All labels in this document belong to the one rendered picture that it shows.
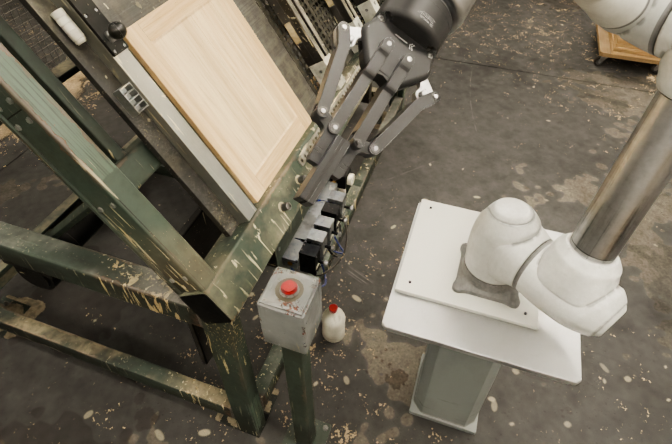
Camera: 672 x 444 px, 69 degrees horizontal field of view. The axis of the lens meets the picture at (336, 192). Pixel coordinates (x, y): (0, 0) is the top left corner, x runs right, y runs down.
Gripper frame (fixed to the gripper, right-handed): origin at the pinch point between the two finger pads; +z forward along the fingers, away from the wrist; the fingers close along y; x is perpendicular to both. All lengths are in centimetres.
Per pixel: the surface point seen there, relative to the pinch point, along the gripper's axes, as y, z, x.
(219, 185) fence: -7, -4, 88
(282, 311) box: 21, 15, 68
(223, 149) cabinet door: -11, -14, 94
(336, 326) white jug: 63, 11, 150
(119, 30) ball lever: -41, -17, 62
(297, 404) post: 51, 38, 111
